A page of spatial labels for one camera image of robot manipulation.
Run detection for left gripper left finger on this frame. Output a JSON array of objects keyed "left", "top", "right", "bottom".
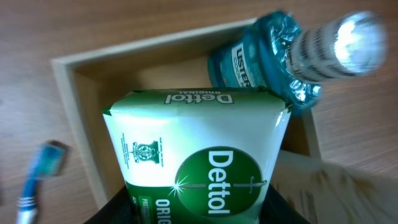
[{"left": 84, "top": 186, "right": 137, "bottom": 224}]

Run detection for white cardboard box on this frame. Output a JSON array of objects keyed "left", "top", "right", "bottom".
[{"left": 52, "top": 20, "right": 320, "bottom": 207}]

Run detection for blue white toothbrush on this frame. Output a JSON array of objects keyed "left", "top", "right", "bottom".
[{"left": 16, "top": 140, "right": 69, "bottom": 224}]

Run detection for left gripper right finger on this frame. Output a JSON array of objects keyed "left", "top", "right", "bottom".
[{"left": 259, "top": 185, "right": 310, "bottom": 224}]

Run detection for white lotion tube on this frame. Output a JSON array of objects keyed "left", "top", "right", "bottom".
[{"left": 271, "top": 151, "right": 397, "bottom": 223}]

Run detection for blue mouthwash bottle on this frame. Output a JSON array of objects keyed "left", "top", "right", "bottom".
[{"left": 208, "top": 11, "right": 387, "bottom": 114}]

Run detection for green Dettol soap bar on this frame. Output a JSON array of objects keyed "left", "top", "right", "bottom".
[{"left": 103, "top": 88, "right": 290, "bottom": 223}]

